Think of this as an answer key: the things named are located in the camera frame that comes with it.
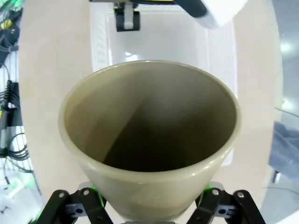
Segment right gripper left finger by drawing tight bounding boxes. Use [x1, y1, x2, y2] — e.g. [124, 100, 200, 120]
[42, 183, 122, 224]

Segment white perforated plastic basket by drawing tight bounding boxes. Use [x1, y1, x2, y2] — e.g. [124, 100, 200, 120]
[89, 0, 238, 167]

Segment black plug with cables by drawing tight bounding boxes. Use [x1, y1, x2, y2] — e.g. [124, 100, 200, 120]
[0, 79, 21, 117]

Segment white device box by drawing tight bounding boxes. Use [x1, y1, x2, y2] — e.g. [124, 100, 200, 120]
[0, 179, 36, 224]

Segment thin black cable loops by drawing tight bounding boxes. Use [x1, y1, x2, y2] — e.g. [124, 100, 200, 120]
[0, 133, 32, 173]

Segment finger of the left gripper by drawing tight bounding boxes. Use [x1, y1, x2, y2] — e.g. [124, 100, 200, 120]
[115, 3, 141, 33]

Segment brown cardboard roll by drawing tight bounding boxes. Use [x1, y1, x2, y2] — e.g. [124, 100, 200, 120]
[57, 59, 241, 217]

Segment black cable bundle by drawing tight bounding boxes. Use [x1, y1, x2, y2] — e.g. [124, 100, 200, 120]
[0, 0, 25, 68]

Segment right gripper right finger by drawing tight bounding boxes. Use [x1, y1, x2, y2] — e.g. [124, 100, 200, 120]
[184, 183, 266, 224]

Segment person in black sweater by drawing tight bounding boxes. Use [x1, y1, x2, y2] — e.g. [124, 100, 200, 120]
[268, 120, 299, 180]

